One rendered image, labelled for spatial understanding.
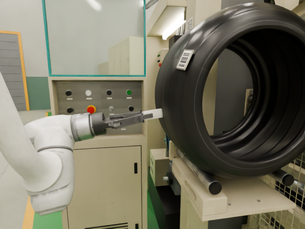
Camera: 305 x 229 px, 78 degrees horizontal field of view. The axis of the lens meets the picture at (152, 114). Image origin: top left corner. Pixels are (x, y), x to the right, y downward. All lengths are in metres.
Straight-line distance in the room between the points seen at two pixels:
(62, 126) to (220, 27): 0.54
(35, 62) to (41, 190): 8.94
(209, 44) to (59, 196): 0.56
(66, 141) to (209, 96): 0.69
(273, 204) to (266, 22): 0.62
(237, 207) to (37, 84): 9.04
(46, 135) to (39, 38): 8.94
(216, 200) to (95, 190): 0.83
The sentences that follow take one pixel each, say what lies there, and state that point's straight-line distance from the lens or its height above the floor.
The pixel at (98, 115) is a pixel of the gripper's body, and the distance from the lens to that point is 0.63.
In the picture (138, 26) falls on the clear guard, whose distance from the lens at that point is 1.21.
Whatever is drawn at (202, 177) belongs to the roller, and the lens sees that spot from 0.73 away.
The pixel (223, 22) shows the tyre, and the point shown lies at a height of 1.41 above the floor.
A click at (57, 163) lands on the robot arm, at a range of 0.55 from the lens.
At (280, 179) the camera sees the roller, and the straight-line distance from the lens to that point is 0.85.
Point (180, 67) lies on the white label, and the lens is 0.56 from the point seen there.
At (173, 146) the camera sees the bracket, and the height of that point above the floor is 0.92.
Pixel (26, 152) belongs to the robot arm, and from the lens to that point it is 0.48.
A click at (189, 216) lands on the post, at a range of 1.22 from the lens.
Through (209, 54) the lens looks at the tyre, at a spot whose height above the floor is 1.32.
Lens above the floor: 1.25
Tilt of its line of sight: 10 degrees down
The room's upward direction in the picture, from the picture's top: straight up
